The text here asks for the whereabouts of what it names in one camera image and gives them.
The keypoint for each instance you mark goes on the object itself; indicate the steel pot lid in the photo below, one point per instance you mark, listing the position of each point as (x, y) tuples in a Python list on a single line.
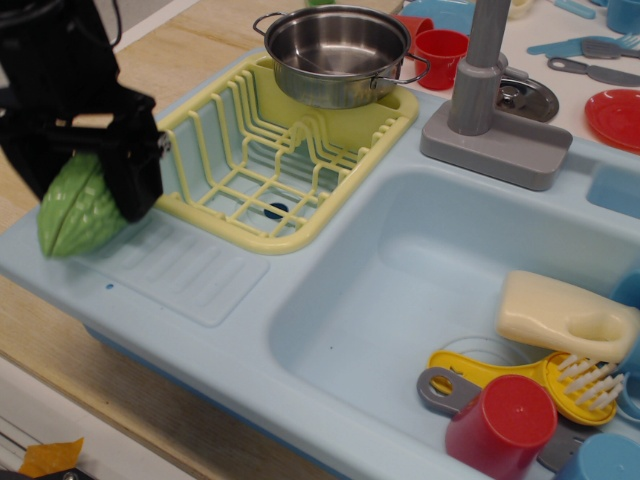
[(528, 99)]

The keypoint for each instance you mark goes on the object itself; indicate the yellow dish brush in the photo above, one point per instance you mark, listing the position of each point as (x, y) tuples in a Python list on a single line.
[(584, 390)]

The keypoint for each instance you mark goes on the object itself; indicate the red plate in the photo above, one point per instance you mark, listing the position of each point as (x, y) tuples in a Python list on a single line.
[(613, 116)]

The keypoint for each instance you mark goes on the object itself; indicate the blue toy knife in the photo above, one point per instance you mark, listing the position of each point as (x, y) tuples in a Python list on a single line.
[(565, 48)]

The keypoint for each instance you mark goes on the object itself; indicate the red cup behind pot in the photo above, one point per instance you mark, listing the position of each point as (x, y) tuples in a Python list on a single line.
[(415, 26)]

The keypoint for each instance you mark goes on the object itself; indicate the grey utensil in sink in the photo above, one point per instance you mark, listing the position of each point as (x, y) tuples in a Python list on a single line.
[(448, 393)]

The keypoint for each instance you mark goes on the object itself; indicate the cream toy soap bottle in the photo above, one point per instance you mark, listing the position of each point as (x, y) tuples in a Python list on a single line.
[(548, 313)]

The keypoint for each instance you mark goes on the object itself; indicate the red cup in sink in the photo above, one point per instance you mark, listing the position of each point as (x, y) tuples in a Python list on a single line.
[(504, 428)]

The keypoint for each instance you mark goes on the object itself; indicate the blue cup bottom right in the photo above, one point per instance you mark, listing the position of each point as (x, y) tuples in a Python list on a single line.
[(603, 456)]

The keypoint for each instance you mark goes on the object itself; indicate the steel pot with handles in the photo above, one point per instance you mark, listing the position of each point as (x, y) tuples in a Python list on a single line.
[(339, 56)]

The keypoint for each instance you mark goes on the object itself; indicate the blue cup top right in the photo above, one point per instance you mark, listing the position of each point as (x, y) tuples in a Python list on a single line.
[(622, 16)]

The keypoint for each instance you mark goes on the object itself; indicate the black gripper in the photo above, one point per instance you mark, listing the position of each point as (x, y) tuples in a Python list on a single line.
[(63, 95)]

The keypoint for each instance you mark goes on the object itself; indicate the grey toy spatula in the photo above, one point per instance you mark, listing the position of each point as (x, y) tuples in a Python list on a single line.
[(593, 48)]

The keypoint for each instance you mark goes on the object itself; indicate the blue cup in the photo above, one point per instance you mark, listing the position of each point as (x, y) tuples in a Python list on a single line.
[(622, 16), (603, 456)]

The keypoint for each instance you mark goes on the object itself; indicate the green toy bitter squash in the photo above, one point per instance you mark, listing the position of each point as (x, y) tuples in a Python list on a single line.
[(78, 212)]

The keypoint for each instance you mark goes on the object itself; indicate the blue plate top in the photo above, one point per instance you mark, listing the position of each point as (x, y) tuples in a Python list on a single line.
[(445, 14)]

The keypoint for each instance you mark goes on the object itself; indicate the yellow plastic dish rack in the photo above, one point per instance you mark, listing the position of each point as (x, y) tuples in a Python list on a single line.
[(250, 165)]

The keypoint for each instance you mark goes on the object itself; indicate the red cup near faucet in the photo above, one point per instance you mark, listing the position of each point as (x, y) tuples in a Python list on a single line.
[(443, 49)]

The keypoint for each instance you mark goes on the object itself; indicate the light blue toy sink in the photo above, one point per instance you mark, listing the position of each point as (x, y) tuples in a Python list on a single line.
[(322, 347)]

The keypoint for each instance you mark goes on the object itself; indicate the grey toy knife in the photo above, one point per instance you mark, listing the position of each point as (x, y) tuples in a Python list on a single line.
[(600, 74)]

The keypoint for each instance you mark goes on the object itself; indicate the orange tape piece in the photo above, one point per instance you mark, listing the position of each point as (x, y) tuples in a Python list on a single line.
[(44, 459)]

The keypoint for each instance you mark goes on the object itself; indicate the grey toy faucet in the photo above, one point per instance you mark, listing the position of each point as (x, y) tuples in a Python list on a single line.
[(469, 132)]

